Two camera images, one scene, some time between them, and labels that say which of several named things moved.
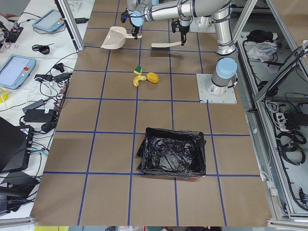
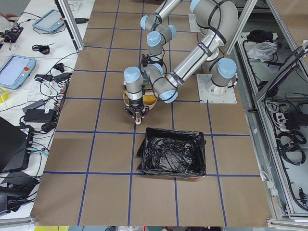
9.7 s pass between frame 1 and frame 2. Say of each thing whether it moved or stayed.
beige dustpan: moved
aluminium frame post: stayed
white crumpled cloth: stayed
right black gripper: moved
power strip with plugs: stayed
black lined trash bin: stayed
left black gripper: moved
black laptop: stayed
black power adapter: stayed
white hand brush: moved
